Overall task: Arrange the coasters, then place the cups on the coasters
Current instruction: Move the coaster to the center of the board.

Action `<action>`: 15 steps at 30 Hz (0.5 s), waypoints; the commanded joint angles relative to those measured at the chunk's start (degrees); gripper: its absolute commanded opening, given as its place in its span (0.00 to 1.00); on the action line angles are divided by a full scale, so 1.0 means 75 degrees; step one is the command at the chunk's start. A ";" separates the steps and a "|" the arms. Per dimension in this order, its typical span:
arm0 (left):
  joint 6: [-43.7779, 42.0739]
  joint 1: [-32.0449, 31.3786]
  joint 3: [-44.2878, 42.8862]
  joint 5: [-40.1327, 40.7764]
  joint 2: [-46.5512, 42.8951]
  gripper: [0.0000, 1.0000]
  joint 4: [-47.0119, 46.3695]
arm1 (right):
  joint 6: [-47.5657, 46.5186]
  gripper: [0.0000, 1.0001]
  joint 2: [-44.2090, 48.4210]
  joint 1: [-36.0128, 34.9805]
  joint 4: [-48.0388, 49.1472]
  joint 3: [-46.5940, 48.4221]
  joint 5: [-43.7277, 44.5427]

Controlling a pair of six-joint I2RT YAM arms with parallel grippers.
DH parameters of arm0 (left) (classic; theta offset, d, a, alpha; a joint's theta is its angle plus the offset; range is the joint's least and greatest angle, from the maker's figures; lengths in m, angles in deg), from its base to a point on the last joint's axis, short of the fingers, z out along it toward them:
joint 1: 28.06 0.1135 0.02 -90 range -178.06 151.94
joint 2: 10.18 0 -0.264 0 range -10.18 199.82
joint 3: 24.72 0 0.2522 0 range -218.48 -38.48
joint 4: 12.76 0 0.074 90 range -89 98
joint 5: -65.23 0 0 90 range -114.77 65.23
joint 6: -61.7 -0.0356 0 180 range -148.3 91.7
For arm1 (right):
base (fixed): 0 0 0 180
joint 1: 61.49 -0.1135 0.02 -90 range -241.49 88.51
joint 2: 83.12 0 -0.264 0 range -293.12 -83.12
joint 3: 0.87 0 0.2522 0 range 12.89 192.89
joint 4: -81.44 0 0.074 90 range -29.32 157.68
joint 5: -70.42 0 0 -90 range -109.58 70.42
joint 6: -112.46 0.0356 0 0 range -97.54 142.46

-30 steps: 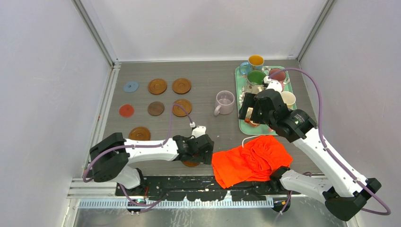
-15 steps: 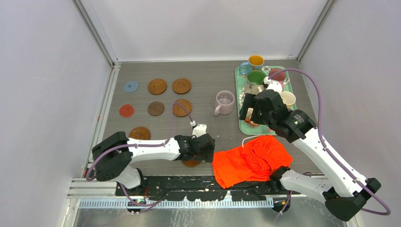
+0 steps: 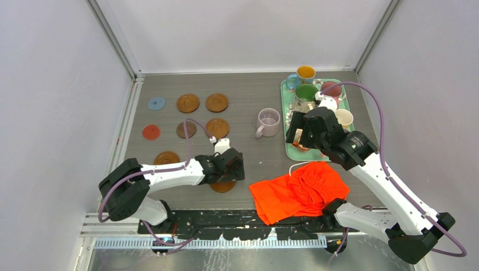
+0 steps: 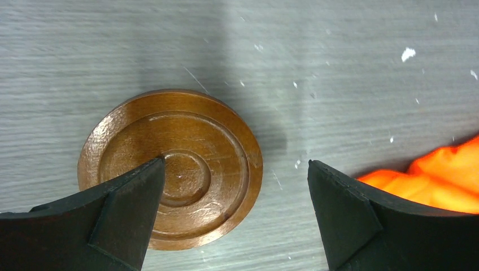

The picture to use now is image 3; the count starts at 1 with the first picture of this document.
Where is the dark walnut round coaster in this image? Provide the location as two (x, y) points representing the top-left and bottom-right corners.
(176, 121), (197, 139)

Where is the red round coaster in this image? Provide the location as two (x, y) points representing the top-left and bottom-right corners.
(142, 124), (161, 141)

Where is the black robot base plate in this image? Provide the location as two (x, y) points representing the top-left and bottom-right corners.
(151, 209), (345, 241)

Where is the orange cloth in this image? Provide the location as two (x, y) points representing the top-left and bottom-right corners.
(249, 161), (350, 225)

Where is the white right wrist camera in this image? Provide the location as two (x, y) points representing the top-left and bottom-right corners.
(314, 92), (339, 111)

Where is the lilac ceramic mug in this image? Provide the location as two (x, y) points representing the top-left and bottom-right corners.
(255, 108), (281, 139)

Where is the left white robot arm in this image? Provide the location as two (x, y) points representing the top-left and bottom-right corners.
(98, 148), (245, 233)

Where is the white cord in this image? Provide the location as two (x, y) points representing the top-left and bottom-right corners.
(288, 161), (312, 177)

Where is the pink floral mug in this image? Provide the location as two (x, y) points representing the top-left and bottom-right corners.
(321, 81), (342, 106)

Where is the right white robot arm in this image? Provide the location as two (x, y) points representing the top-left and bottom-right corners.
(286, 107), (455, 264)

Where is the blue round coaster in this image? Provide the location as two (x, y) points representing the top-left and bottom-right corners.
(147, 97), (166, 111)

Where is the green inside mug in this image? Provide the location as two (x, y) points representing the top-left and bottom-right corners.
(293, 84), (318, 112)

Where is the brown wooden coaster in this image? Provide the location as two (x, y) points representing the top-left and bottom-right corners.
(176, 94), (200, 113)
(210, 181), (236, 193)
(153, 151), (180, 165)
(206, 93), (229, 113)
(206, 118), (229, 139)

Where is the small tan cup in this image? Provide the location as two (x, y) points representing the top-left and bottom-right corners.
(292, 129), (310, 152)

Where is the blue mug yellow inside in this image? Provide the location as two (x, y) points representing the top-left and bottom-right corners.
(285, 65), (316, 89)

